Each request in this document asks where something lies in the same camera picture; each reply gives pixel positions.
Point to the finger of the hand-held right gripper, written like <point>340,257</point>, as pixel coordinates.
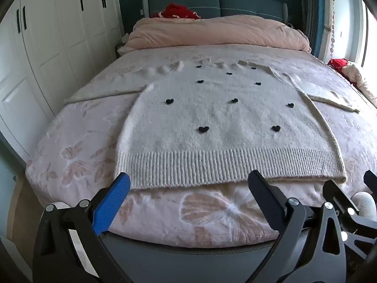
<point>371,178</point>
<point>338,194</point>

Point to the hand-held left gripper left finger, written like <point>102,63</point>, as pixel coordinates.
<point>113,200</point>

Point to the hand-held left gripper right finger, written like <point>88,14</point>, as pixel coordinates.
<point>265,200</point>

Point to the white sweater with black hearts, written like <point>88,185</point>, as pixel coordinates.
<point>218,118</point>

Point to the butterfly print bed blanket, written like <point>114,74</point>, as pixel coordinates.
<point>223,215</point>

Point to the cream cloth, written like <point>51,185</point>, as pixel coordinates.
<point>360,79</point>

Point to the plain red cloth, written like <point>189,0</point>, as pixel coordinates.
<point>338,64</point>

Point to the window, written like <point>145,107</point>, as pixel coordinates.
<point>371,50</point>

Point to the white wardrobe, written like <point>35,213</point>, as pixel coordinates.
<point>47,50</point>

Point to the pink duvet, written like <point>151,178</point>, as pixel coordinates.
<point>212,32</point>

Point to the grey curtain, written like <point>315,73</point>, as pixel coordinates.
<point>309,11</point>

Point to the red cloth with white trim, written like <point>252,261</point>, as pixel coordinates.
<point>176,11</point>

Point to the teal bed headboard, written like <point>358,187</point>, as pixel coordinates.
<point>235,3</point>

